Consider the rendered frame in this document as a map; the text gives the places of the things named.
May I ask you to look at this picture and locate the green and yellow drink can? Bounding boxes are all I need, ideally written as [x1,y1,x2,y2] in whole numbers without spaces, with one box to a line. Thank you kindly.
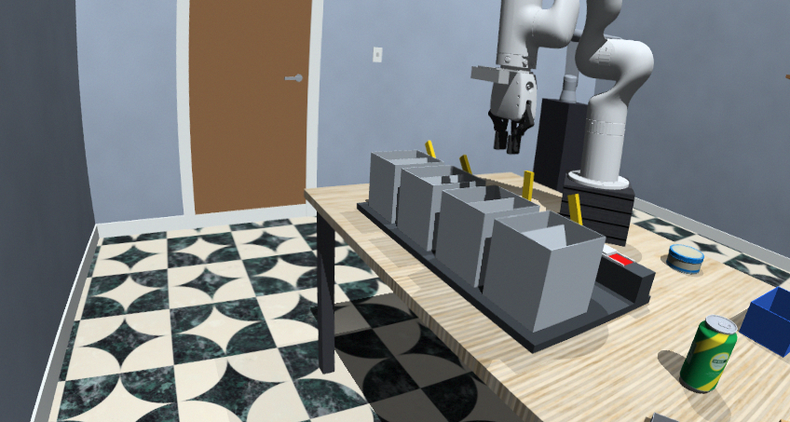
[680,315,738,392]

